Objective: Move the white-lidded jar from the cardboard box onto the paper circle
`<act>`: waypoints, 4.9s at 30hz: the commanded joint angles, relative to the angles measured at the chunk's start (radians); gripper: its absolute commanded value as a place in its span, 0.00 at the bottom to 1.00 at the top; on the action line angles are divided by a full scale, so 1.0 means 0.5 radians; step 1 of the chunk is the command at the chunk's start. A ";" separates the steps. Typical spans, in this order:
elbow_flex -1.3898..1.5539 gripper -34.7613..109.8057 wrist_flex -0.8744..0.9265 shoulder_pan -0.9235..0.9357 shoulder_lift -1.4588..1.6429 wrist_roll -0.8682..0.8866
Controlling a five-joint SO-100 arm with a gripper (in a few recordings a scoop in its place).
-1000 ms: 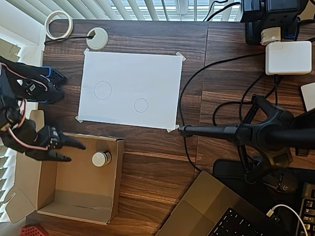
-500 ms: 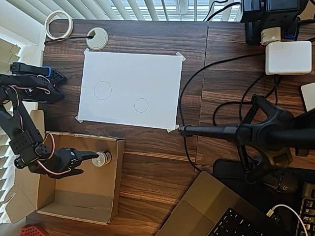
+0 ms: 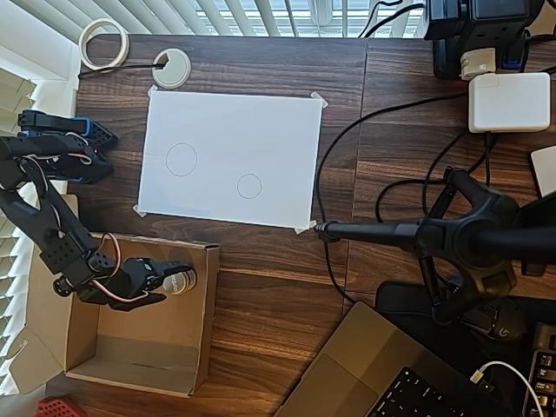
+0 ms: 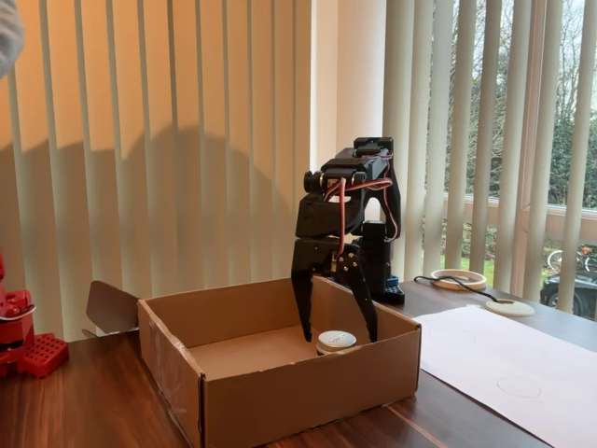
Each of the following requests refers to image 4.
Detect glass jar with silver lid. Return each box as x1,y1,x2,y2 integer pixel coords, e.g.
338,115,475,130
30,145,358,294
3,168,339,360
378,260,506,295
315,329,358,357

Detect red robot arm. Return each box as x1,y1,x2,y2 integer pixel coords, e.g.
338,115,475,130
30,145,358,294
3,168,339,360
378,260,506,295
0,254,70,379

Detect open cardboard box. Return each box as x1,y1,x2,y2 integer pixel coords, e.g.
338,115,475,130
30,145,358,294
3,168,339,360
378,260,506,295
82,273,423,448

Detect masking tape roll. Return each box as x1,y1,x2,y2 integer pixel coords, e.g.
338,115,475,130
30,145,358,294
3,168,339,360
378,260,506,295
429,268,488,291

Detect cream vertical blinds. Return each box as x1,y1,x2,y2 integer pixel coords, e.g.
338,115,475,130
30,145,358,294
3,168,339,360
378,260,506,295
384,0,597,323
0,0,312,342

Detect white paper sheet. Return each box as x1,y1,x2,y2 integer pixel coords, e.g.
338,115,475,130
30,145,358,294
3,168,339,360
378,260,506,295
412,305,597,448

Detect dark parked car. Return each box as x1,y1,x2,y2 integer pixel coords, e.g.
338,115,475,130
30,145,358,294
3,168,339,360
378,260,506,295
539,273,597,321

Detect parked bicycle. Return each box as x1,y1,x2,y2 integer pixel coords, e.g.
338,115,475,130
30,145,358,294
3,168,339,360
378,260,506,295
548,245,597,274

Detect thin black cable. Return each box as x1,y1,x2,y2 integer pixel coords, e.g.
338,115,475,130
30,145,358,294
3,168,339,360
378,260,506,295
413,274,503,304

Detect white desk cable grommet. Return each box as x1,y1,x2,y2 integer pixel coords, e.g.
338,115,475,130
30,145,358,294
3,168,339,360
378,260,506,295
484,298,536,318

